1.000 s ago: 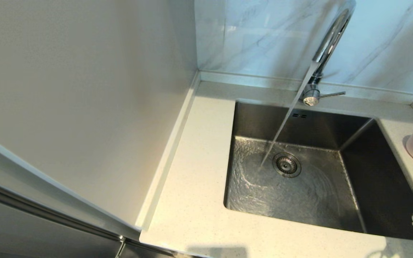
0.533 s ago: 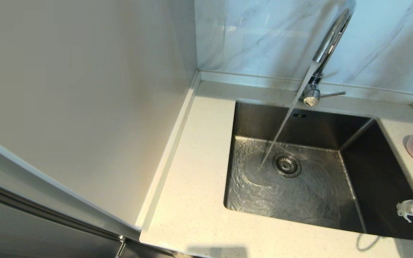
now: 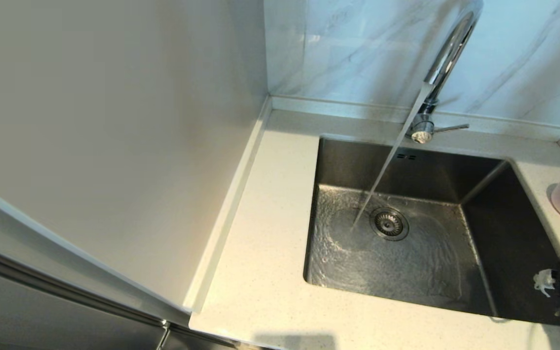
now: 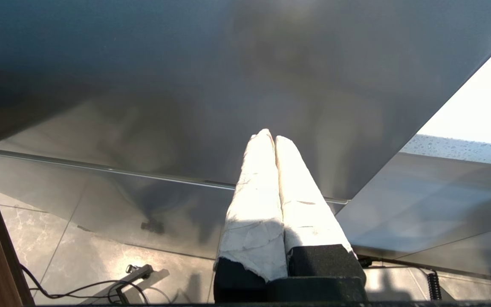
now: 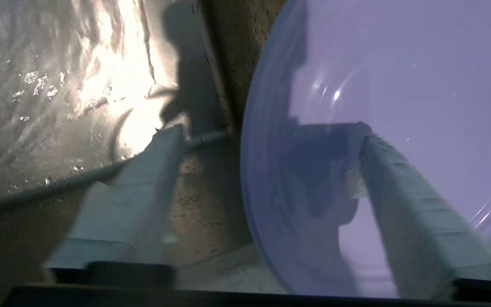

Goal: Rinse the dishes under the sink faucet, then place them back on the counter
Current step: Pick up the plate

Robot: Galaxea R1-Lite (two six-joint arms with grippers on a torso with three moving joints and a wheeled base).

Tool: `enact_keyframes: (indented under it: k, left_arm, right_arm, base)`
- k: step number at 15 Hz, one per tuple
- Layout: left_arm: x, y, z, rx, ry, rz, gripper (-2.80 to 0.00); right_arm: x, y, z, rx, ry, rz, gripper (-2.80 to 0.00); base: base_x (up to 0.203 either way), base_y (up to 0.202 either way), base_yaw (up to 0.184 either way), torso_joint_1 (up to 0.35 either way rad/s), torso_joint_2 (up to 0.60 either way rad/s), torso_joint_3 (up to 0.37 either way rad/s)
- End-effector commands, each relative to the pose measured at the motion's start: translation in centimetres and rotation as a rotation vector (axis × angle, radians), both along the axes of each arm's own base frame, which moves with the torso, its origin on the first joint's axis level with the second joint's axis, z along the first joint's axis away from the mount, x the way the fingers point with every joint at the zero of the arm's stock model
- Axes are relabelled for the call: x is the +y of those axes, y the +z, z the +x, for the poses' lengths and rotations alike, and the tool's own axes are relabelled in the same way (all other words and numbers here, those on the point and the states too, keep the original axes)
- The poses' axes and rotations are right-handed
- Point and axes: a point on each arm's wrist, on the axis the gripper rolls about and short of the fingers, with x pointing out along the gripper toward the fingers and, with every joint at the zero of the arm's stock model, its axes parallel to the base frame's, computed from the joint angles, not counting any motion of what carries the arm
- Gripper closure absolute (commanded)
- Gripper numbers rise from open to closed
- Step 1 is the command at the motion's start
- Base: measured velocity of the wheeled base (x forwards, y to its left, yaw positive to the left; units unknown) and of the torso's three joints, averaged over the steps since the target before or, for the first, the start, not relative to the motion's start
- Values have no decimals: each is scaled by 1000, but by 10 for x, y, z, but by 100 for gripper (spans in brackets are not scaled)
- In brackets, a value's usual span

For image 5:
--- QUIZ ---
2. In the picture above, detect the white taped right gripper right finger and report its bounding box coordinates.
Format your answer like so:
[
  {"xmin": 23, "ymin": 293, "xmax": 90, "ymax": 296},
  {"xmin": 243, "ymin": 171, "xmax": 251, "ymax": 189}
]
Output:
[{"xmin": 348, "ymin": 124, "xmax": 491, "ymax": 299}]

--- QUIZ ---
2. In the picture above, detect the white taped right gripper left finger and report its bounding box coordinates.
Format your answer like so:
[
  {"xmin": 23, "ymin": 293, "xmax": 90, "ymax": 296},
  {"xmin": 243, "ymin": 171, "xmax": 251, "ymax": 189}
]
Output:
[{"xmin": 45, "ymin": 125, "xmax": 186, "ymax": 273}]

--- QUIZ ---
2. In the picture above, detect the purple plate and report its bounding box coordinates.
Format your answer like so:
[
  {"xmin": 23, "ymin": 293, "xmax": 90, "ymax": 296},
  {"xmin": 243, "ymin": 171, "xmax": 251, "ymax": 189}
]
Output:
[{"xmin": 240, "ymin": 0, "xmax": 491, "ymax": 299}]

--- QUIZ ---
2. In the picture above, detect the stainless steel sink basin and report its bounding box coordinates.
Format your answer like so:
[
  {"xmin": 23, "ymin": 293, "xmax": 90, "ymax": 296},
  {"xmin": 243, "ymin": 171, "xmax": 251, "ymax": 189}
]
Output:
[{"xmin": 0, "ymin": 0, "xmax": 233, "ymax": 218}]

